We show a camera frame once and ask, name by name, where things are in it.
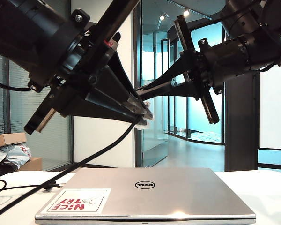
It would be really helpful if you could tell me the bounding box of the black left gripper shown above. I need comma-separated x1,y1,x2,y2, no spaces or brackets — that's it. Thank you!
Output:
23,0,153,135

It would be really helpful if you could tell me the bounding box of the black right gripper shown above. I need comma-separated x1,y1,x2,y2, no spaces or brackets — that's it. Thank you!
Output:
134,15,249,124

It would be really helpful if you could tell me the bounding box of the black charging cable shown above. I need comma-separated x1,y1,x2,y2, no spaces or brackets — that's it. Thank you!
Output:
0,100,155,222

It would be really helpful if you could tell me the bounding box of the curved glass partition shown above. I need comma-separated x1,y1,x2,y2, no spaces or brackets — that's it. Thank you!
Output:
167,23,226,146

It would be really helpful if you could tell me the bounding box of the low brown cardboard box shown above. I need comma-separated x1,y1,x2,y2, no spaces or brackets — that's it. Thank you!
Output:
18,157,43,172

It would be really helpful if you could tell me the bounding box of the silver Dell laptop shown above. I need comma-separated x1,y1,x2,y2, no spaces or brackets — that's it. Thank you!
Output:
34,167,257,223

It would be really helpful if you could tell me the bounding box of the grey plastic mailing bag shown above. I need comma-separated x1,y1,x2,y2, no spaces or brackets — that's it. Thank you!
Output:
0,144,32,169

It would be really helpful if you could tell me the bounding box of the black bag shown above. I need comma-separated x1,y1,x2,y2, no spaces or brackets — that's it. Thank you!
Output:
0,161,21,180

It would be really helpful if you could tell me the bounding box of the glass door black frame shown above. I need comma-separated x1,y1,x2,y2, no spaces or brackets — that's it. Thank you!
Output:
132,0,169,168

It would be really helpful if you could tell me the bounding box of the black door frame pillar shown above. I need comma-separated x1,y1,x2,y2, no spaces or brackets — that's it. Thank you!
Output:
224,70,260,172

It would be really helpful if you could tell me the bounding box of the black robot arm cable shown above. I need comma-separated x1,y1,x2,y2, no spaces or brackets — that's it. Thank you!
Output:
0,77,37,92

